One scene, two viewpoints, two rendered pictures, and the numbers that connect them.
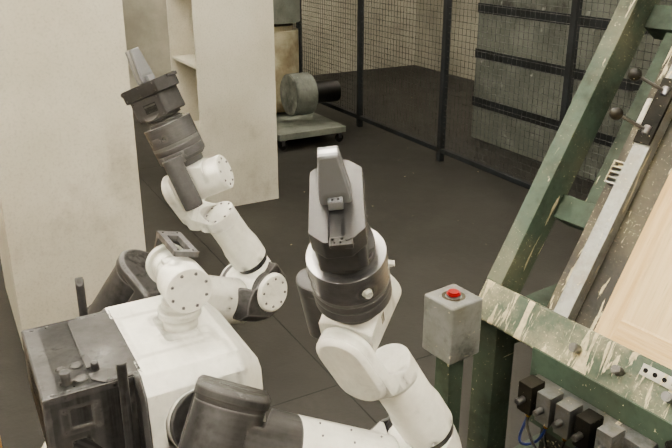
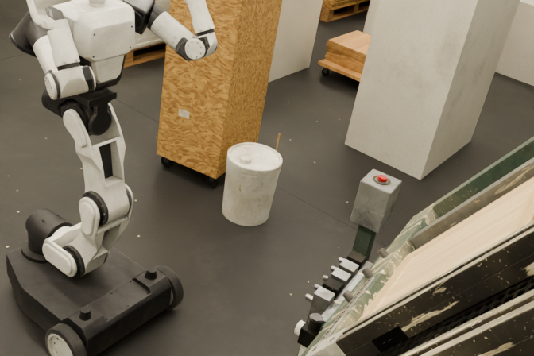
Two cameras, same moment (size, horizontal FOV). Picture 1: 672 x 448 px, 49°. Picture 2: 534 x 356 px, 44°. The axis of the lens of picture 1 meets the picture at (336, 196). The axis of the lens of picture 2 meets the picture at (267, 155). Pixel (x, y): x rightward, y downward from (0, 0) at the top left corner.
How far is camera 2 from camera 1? 2.04 m
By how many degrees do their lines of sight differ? 56
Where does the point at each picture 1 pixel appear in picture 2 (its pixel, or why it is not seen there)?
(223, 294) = (172, 32)
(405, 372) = (47, 21)
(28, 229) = (378, 60)
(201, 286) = not seen: outside the picture
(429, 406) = (55, 46)
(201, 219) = not seen: outside the picture
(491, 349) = not seen: hidden behind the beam
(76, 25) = not seen: outside the picture
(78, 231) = (404, 79)
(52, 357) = not seen: outside the picture
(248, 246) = (196, 19)
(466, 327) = (369, 203)
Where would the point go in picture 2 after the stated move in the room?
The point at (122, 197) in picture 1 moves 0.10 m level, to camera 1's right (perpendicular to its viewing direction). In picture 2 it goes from (440, 72) to (450, 79)
